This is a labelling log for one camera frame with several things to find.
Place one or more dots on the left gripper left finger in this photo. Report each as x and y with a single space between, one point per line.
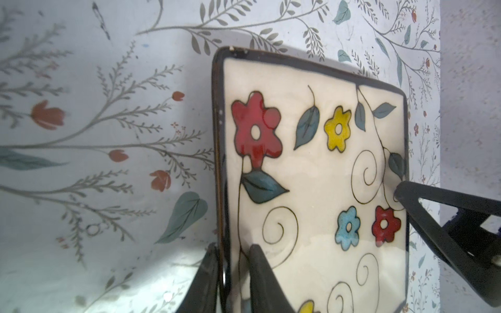
202 294

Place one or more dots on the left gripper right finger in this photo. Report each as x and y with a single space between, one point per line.
266 293

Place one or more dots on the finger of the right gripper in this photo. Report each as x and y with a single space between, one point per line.
471 251

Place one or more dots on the floral patterned square plate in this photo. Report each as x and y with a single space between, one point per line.
308 158

